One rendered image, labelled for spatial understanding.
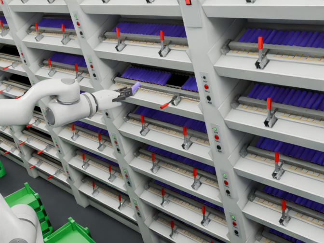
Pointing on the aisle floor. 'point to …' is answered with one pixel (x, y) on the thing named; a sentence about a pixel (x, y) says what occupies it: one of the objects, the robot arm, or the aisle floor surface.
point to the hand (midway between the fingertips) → (125, 92)
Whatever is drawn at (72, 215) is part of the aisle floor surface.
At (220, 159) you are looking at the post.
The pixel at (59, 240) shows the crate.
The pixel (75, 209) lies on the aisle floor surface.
